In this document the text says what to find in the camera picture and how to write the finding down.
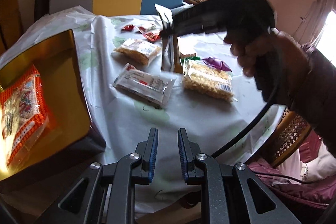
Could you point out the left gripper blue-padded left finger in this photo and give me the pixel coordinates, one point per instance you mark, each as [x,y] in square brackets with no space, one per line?
[143,170]

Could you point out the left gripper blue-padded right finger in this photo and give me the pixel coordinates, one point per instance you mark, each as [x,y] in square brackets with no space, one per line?
[187,153]

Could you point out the silver foil snack packet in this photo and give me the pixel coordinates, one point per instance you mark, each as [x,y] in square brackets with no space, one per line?
[171,59]

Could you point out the white cracker packet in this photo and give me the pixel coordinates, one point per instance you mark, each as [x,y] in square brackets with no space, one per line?
[156,89]

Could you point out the dark right forearm sleeve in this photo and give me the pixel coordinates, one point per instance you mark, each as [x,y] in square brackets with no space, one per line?
[315,98]

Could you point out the person's right hand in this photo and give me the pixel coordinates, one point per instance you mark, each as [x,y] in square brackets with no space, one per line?
[294,61]

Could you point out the wooden side table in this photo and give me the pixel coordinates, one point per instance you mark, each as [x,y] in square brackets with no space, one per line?
[194,2]

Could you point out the purple candy wrapper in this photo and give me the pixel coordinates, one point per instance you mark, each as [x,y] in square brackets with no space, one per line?
[216,63]

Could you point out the green red snack packet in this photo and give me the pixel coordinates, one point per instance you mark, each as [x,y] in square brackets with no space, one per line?
[192,56]

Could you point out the white green patterned tablecloth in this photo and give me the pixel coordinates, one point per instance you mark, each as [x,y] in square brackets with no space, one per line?
[124,119]

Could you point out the clear noodle snack pack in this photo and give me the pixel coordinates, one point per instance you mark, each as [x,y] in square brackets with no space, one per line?
[204,79]

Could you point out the red candy wrapper front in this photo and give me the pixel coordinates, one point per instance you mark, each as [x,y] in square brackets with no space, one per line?
[152,37]

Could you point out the gold gift box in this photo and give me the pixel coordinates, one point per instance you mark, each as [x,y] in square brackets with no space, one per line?
[73,136]

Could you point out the red white candy wrapper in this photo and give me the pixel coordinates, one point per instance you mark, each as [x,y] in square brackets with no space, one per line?
[146,28]

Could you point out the far rice cracker pack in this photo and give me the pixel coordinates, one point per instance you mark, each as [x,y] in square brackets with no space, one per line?
[141,51]

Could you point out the red candy wrapper far left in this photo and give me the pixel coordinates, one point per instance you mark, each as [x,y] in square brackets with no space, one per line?
[128,28]

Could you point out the wicker chair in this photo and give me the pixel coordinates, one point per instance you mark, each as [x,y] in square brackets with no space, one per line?
[290,133]

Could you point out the orange snack bag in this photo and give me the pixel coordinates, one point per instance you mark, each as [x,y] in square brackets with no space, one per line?
[24,116]

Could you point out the maroon padded jacket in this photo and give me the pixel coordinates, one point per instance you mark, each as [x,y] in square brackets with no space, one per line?
[307,176]

